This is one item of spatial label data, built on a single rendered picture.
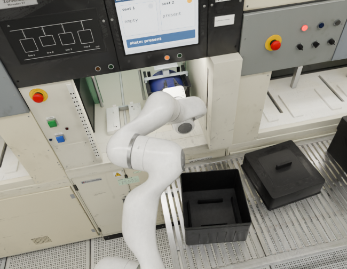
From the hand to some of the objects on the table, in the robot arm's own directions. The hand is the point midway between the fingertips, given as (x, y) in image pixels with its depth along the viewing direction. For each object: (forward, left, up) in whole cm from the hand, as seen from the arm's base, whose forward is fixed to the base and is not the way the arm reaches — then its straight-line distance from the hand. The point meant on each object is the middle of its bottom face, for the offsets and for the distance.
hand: (170, 83), depth 140 cm
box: (+40, -95, -43) cm, 112 cm away
